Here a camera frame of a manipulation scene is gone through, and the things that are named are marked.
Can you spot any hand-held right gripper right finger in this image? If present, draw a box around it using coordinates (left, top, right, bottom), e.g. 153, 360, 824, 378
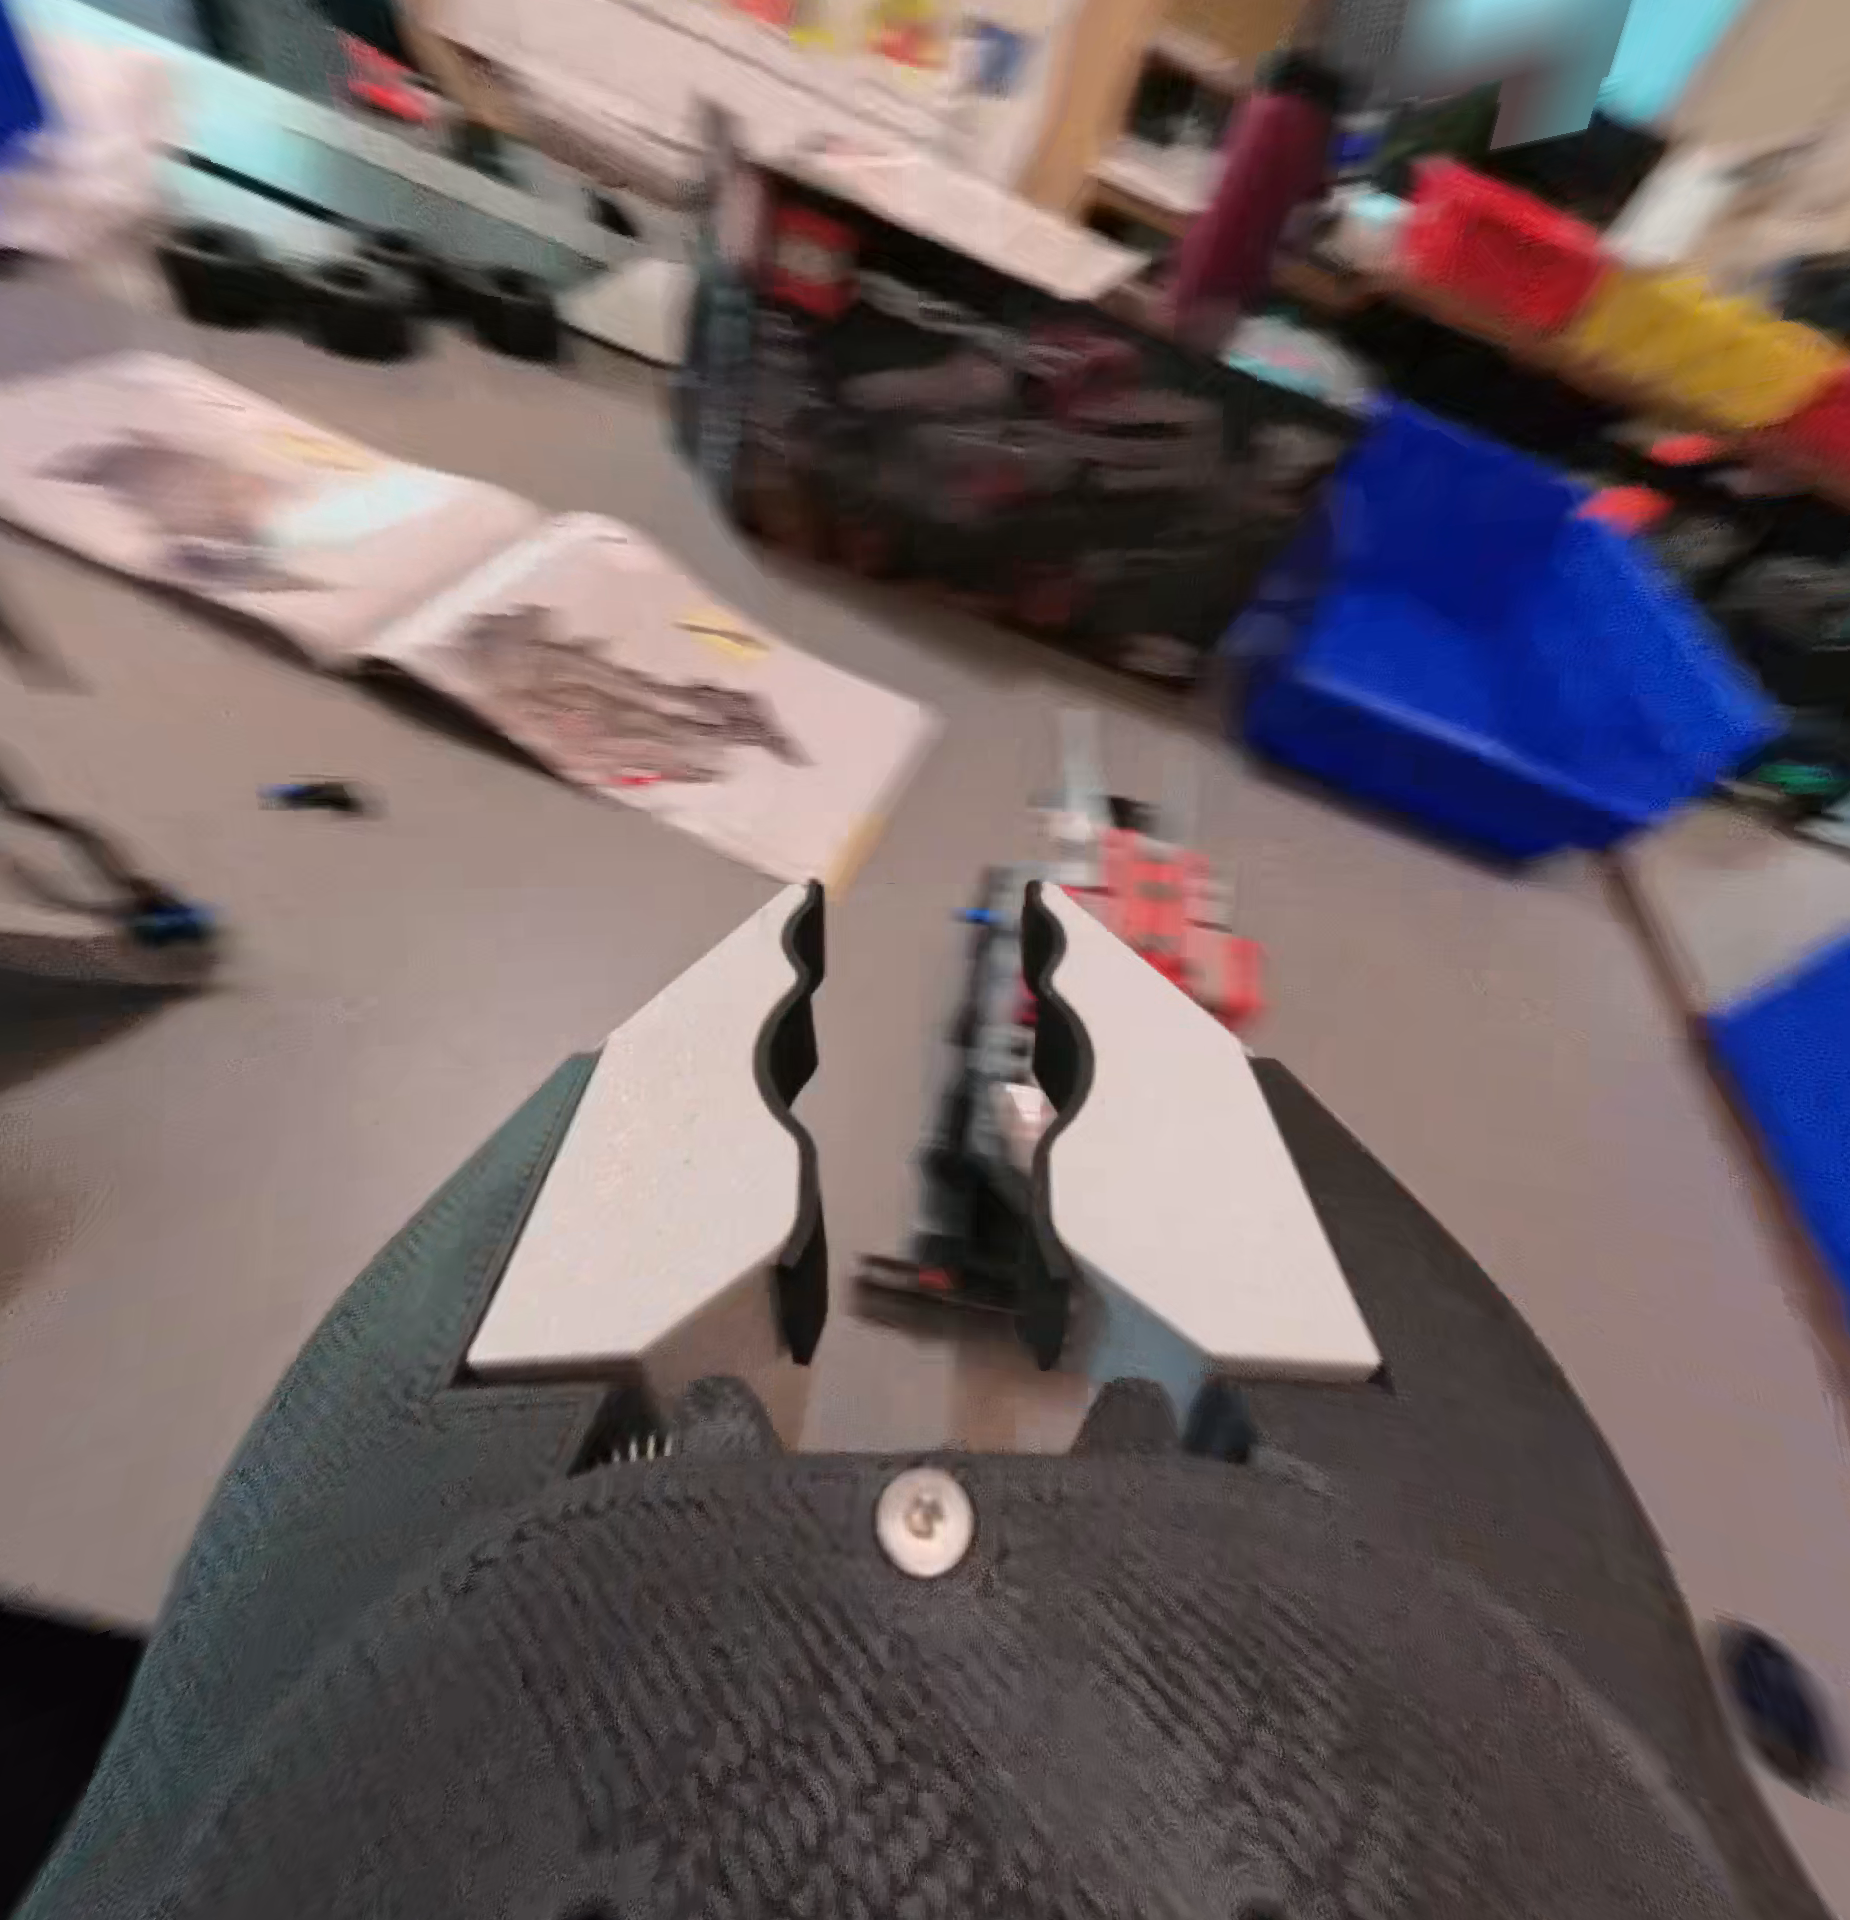
1021, 884, 1385, 1445

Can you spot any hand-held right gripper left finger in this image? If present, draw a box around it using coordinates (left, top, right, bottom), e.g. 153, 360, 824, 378
465, 878, 831, 1445

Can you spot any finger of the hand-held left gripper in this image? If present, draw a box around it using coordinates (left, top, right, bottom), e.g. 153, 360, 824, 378
0, 726, 223, 993
0, 546, 78, 691

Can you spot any brick-built toy truck chassis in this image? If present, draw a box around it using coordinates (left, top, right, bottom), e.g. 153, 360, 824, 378
851, 704, 1269, 1337

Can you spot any adjacent grey wood-edged desk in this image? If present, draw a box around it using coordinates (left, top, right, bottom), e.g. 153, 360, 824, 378
1620, 801, 1850, 1501

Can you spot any white cloth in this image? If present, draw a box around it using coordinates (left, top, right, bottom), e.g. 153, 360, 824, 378
0, 30, 181, 260

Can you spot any open instruction booklet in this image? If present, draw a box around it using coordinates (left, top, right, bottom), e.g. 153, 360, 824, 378
0, 353, 942, 888

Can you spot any blue storage bin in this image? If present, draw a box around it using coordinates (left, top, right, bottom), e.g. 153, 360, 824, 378
1224, 397, 1787, 867
1701, 911, 1850, 1418

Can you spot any black toy set box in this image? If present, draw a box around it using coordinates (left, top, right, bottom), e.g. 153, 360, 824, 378
676, 105, 1369, 685

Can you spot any dark blue round object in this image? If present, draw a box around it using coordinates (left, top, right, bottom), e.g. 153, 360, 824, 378
1710, 1620, 1846, 1796

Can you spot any yellow storage bin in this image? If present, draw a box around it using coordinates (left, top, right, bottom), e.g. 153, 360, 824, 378
1576, 270, 1692, 388
1660, 297, 1784, 409
1751, 322, 1850, 434

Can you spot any dark red bottle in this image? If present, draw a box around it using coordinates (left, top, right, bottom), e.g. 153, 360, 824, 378
1170, 52, 1349, 351

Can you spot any red storage bin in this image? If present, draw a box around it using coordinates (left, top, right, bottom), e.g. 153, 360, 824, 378
1402, 156, 1612, 335
1786, 360, 1850, 484

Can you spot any colourful printed sheet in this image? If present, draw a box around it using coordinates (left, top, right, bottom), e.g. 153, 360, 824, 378
729, 0, 1034, 95

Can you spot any wooden cabinet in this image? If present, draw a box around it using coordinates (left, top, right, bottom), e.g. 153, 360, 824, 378
1021, 0, 1317, 227

